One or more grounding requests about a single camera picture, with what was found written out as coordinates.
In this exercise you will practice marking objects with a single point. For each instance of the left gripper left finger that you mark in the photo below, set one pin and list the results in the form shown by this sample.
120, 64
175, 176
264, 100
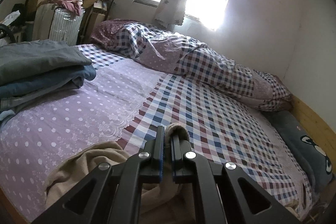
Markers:
111, 193

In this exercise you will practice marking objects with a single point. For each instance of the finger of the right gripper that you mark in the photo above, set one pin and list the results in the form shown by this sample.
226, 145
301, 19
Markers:
303, 196

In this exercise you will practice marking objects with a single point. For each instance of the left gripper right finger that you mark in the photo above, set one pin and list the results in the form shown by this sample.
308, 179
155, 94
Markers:
223, 193

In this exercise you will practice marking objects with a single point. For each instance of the beige long-sleeve garment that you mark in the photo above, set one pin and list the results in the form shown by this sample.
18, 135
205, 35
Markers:
165, 202

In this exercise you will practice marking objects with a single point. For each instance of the folded blue-grey clothes stack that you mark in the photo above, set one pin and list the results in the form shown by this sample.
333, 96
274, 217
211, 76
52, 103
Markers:
30, 70

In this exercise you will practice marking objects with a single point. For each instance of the blue-grey cartoon pillow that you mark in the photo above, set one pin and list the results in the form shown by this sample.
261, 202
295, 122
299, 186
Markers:
310, 156

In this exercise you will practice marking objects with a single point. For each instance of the checkered bed sheet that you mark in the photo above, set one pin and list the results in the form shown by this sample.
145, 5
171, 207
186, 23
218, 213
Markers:
125, 103

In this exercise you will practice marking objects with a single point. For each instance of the checkered rolled duvet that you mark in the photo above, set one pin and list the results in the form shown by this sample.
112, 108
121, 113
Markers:
185, 56

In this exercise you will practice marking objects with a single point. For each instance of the white striped storage box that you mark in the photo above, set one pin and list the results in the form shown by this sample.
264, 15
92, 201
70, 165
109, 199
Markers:
57, 24

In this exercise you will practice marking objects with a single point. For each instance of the pink cloth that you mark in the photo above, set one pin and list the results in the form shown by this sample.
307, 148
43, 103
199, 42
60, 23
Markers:
74, 6

